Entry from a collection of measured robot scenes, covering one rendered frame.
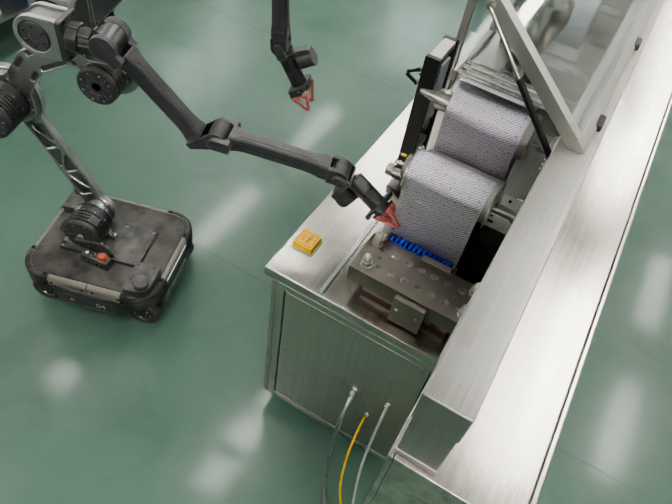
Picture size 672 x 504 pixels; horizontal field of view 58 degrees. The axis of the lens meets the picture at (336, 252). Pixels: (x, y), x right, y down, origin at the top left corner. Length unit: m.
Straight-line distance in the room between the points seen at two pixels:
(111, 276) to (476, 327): 2.05
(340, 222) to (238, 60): 2.52
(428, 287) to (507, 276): 0.77
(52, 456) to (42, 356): 0.46
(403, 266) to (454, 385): 0.96
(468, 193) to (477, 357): 0.85
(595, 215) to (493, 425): 0.66
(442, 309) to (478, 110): 0.59
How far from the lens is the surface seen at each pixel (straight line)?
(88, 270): 2.84
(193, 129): 1.89
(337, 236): 2.05
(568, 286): 1.41
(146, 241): 2.88
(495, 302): 1.03
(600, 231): 1.57
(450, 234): 1.83
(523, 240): 1.14
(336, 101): 4.15
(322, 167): 1.81
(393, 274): 1.82
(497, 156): 1.91
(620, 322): 3.48
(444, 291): 1.82
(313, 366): 2.24
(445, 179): 1.74
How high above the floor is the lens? 2.43
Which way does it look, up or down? 49 degrees down
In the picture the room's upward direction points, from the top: 11 degrees clockwise
